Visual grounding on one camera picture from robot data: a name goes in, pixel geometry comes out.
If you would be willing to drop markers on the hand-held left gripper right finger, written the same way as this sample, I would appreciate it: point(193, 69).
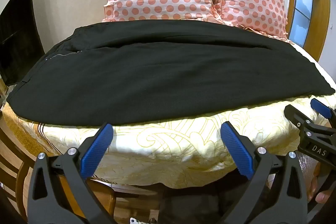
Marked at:
point(236, 150)

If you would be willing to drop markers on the yellow patterned bed sheet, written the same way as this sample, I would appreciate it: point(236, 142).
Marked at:
point(170, 145)

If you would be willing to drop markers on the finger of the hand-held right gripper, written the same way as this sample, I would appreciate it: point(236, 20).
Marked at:
point(298, 119)
point(321, 108)

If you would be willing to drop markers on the wooden window frame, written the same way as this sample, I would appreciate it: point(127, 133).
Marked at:
point(321, 16)

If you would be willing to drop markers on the wooden chair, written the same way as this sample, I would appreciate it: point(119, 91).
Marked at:
point(15, 150)

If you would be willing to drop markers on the black flat screen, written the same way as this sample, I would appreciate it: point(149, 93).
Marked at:
point(18, 43)

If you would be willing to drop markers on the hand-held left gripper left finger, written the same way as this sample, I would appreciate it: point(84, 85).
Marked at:
point(97, 150)

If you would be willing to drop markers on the black pants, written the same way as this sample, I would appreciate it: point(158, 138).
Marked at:
point(170, 77)

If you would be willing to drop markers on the person's right hand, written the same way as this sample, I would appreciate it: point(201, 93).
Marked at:
point(321, 187)

